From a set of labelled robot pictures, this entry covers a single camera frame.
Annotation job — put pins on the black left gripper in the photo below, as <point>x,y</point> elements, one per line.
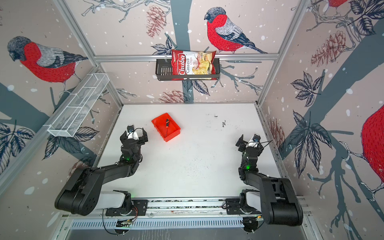
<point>143,138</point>

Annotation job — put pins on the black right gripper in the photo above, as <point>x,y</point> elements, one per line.
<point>243,144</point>

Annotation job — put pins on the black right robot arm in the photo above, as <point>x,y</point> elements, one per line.
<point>274,197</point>

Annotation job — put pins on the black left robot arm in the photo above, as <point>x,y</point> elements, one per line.
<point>82,191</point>

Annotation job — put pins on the red plastic bin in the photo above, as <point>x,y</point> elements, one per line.
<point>160,125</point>

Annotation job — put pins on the red cassava chips bag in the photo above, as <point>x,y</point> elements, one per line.
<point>202,62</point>

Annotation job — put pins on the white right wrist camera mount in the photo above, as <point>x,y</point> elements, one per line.
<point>254,141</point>

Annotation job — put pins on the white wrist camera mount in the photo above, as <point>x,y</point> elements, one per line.
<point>254,141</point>
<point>134,133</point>

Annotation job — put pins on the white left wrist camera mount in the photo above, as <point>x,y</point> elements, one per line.
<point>134,133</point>

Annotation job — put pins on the white mesh wall shelf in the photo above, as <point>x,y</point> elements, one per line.
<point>81,102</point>

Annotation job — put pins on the black wire wall basket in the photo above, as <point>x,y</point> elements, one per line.
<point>165,71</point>

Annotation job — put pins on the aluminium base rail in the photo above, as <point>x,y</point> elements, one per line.
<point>192,207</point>

